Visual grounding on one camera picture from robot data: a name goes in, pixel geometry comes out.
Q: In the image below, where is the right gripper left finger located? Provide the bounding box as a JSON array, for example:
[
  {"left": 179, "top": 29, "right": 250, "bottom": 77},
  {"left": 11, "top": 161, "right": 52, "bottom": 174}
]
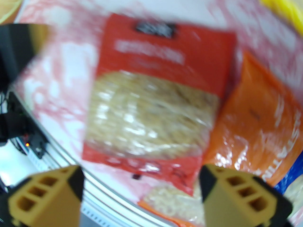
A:
[{"left": 8, "top": 165, "right": 84, "bottom": 227}]

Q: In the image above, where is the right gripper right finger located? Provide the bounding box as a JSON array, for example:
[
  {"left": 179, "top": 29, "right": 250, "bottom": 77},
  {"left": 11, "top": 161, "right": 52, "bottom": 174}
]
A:
[{"left": 200, "top": 164, "right": 293, "bottom": 227}]

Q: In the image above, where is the blue shell pasta bag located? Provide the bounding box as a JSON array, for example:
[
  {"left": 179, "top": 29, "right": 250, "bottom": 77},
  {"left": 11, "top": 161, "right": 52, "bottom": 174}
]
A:
[{"left": 272, "top": 148, "right": 303, "bottom": 222}]

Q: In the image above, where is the orange Pastatime pasta bag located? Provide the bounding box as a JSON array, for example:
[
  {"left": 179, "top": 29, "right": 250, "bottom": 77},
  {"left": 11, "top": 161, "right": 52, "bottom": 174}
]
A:
[{"left": 138, "top": 50, "right": 303, "bottom": 227}]

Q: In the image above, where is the red fusilli pasta bag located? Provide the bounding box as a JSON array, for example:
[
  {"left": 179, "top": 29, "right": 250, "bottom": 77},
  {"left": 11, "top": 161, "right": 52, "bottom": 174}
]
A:
[{"left": 82, "top": 13, "right": 237, "bottom": 196}]

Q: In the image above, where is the yellow Pastatime spaghetti pack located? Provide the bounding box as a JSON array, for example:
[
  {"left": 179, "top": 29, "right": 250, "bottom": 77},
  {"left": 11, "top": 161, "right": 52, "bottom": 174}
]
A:
[{"left": 257, "top": 0, "right": 303, "bottom": 32}]

